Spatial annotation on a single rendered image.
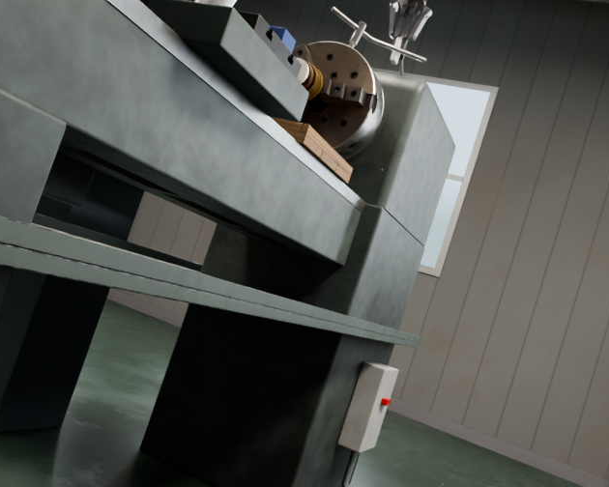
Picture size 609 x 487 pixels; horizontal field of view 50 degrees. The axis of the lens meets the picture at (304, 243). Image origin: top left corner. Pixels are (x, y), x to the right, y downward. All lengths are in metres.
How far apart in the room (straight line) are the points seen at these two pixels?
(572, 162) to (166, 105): 3.93
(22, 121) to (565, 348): 4.01
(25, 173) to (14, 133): 0.05
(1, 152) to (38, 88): 0.10
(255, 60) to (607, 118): 3.93
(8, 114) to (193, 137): 0.37
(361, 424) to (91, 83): 1.42
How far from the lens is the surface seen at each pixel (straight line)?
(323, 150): 1.41
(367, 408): 1.99
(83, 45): 0.83
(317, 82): 1.64
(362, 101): 1.67
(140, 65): 0.91
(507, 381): 4.47
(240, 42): 0.97
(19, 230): 0.63
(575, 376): 4.46
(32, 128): 0.75
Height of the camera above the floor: 0.58
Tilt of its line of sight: 4 degrees up
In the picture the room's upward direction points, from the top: 18 degrees clockwise
